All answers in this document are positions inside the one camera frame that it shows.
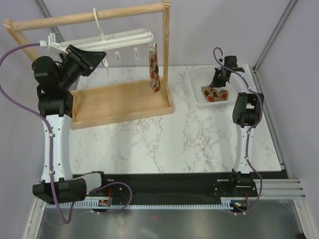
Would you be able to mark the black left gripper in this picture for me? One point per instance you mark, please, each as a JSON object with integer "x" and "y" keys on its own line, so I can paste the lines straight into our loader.
{"x": 87, "y": 61}

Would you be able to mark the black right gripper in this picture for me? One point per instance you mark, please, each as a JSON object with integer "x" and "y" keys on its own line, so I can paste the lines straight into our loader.
{"x": 215, "y": 83}

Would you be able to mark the white plastic clip hanger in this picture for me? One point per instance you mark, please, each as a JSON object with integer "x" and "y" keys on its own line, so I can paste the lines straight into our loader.
{"x": 114, "y": 41}

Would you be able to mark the argyle sock beige orange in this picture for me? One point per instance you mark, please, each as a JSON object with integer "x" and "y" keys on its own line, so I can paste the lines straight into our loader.
{"x": 154, "y": 69}

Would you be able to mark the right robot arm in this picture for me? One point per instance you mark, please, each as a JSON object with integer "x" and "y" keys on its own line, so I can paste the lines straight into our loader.
{"x": 247, "y": 114}

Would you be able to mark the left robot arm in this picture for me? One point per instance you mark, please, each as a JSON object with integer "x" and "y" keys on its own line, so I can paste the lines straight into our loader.
{"x": 55, "y": 105}

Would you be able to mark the wooden hanger stand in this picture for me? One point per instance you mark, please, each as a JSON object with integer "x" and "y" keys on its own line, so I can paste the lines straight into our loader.
{"x": 116, "y": 102}

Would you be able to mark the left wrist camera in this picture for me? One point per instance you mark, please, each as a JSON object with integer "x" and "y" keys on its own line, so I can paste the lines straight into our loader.
{"x": 52, "y": 45}

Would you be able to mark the aluminium frame post right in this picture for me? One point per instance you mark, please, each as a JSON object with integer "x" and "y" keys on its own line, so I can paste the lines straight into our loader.
{"x": 275, "y": 33}

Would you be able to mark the aluminium frame post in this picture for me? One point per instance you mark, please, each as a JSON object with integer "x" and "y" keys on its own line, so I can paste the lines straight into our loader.
{"x": 55, "y": 30}
{"x": 275, "y": 33}

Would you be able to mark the aluminium frame post left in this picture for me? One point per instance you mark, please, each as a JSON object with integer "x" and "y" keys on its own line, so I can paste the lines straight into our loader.
{"x": 55, "y": 30}

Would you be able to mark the white cable duct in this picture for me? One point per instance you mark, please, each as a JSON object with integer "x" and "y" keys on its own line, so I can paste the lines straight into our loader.
{"x": 102, "y": 203}

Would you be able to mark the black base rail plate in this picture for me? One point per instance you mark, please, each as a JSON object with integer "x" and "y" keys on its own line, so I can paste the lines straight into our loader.
{"x": 165, "y": 188}

